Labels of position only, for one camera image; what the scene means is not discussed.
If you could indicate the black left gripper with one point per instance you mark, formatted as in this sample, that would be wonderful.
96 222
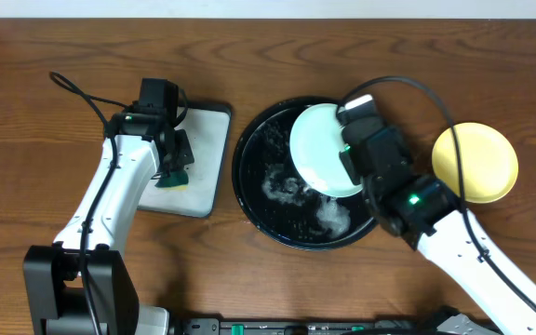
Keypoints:
178 154

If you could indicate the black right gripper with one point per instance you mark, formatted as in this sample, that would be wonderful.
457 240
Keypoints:
402 144

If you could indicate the small mint green plate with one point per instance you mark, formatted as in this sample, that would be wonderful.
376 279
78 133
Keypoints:
315 142

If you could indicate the green and yellow sponge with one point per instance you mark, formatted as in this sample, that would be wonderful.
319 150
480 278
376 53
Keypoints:
171 179

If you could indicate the yellow plate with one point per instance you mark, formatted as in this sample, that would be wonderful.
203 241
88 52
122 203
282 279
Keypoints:
489 162

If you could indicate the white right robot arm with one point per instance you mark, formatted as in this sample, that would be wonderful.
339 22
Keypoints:
464 251

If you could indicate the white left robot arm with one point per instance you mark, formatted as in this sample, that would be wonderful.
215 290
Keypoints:
79 284

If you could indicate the black rectangular soap tray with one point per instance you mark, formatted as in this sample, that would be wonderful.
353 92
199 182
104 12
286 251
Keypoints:
207 127

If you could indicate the black round tray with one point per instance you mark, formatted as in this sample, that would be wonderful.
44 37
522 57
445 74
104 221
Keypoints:
274 196

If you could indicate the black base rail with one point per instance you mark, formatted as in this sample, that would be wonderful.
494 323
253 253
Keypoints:
215 326

